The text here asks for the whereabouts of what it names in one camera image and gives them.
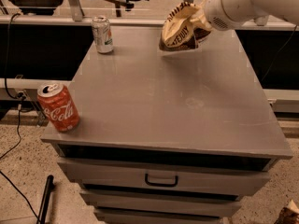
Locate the brown chip bag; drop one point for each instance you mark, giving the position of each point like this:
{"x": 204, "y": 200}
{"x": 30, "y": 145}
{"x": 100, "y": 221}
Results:
{"x": 185, "y": 28}

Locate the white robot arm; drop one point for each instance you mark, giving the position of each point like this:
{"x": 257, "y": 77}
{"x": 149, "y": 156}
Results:
{"x": 230, "y": 14}

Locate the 7up can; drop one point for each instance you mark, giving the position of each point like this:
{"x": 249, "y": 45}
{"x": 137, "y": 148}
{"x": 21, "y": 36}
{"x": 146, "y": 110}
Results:
{"x": 102, "y": 34}

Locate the red Coca-Cola can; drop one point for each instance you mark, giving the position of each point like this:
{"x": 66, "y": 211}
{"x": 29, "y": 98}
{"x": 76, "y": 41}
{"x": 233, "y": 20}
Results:
{"x": 58, "y": 106}

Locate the grey drawer cabinet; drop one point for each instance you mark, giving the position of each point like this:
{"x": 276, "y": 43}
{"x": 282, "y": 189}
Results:
{"x": 199, "y": 114}

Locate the black pole on floor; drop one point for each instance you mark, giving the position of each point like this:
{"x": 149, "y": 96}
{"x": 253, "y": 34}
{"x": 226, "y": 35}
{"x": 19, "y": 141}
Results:
{"x": 49, "y": 187}

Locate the brown object floor corner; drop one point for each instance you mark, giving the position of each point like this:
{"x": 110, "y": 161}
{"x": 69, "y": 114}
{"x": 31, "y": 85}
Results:
{"x": 289, "y": 214}

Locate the black drawer handle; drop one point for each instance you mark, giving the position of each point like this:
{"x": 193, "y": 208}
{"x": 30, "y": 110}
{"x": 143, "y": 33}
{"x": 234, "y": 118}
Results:
{"x": 162, "y": 182}

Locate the metal railing frame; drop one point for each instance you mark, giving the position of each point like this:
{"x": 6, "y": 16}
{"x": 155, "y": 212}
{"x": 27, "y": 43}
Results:
{"x": 78, "y": 17}

